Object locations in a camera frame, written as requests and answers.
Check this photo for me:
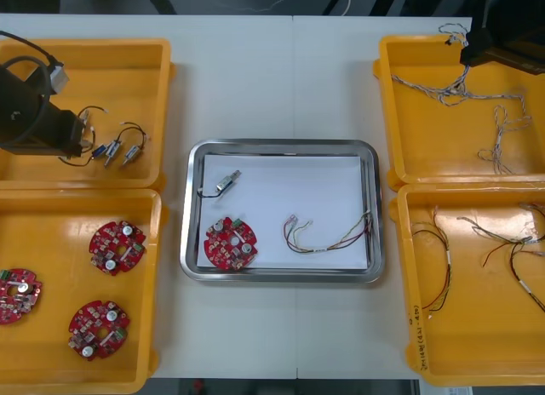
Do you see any round red circuit board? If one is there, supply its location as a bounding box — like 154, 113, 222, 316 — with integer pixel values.
204, 215, 260, 271
67, 300, 131, 362
89, 220, 148, 277
0, 266, 43, 326

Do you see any small metal solenoid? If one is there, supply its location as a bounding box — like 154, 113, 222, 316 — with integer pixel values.
198, 169, 243, 198
78, 106, 110, 152

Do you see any steel tray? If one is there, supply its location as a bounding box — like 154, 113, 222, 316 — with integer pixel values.
178, 138, 387, 284

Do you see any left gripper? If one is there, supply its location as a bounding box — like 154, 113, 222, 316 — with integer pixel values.
40, 106, 92, 158

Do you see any grey twisted wire harness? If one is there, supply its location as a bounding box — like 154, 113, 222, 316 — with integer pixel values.
456, 215, 545, 258

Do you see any multicoloured wire harness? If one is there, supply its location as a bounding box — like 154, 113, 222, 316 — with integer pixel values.
283, 211, 376, 256

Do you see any white paper sheet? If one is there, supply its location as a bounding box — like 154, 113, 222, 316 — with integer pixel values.
195, 154, 370, 271

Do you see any pile of metal solenoids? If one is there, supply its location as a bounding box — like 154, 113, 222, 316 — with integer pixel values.
57, 121, 150, 169

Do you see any red black green-yellow harness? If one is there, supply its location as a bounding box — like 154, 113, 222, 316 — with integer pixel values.
410, 205, 453, 322

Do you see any red black wire harness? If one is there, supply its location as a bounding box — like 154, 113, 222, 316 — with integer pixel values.
480, 237, 545, 314

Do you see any yellow-orange plastic bin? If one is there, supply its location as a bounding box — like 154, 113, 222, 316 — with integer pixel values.
389, 182, 545, 387
0, 188, 169, 395
373, 33, 545, 190
0, 37, 176, 191

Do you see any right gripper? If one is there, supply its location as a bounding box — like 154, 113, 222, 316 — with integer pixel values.
460, 26, 545, 77

